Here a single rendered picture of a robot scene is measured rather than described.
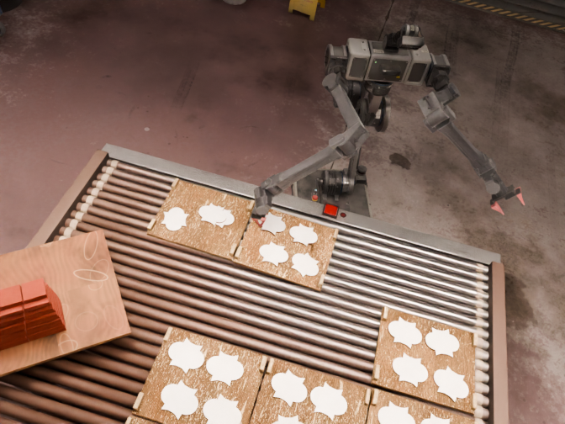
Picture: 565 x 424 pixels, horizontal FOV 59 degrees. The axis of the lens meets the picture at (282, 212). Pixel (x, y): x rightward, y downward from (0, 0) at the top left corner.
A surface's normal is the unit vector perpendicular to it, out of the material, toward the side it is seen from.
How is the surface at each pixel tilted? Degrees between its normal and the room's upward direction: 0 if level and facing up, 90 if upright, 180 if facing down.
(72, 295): 0
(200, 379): 0
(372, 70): 90
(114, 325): 0
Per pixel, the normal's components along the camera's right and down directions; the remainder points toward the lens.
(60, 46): 0.12, -0.61
